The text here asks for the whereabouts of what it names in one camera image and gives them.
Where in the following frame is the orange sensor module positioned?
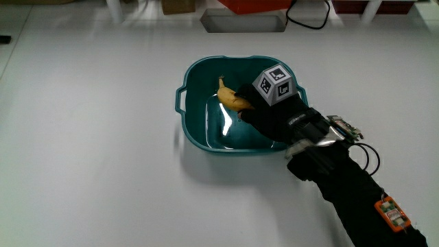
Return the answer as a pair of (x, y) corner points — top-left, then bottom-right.
(374, 196), (412, 233)

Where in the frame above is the yellow banana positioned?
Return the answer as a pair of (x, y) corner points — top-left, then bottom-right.
(217, 75), (255, 112)

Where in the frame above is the brown cardboard box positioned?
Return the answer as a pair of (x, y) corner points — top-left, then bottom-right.
(161, 0), (196, 16)

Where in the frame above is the teal plastic basin plate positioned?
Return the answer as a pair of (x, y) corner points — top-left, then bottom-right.
(174, 55), (309, 154)

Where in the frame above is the person's right hand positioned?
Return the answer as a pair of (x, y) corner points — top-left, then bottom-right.
(235, 63), (331, 145)

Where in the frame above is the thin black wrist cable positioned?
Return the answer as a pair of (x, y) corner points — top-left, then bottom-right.
(350, 141), (381, 177)

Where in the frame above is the green circuit board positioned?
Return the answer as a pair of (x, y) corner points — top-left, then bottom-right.
(326, 115), (364, 143)

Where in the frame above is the white table leg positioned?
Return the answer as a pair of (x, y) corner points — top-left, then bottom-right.
(360, 0), (383, 24)

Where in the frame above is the dark red box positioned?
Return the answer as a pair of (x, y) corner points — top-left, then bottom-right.
(331, 0), (415, 15)

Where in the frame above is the grey rectangular tray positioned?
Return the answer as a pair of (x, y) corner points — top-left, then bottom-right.
(200, 8), (287, 34)

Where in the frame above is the black power cable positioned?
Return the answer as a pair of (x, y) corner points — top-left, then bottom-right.
(285, 0), (331, 30)

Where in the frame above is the person's right forearm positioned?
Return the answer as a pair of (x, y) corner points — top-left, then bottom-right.
(285, 132), (429, 247)

